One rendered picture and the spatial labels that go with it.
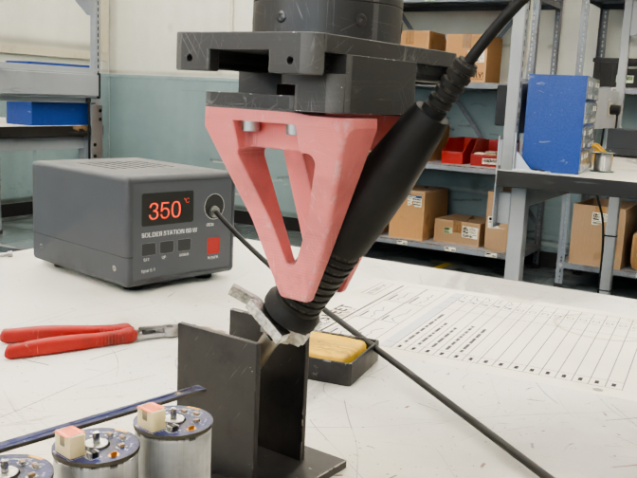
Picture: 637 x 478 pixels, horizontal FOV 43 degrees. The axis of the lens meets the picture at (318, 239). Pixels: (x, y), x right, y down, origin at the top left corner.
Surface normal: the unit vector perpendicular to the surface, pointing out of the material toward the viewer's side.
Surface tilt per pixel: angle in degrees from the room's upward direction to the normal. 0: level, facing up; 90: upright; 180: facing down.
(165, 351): 0
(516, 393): 0
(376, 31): 90
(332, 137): 111
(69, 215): 90
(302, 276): 100
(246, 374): 90
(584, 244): 89
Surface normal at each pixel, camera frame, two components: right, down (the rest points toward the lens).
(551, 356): 0.04, -0.98
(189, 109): -0.51, 0.13
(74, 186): -0.68, 0.10
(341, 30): 0.20, 0.18
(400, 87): 0.81, 0.14
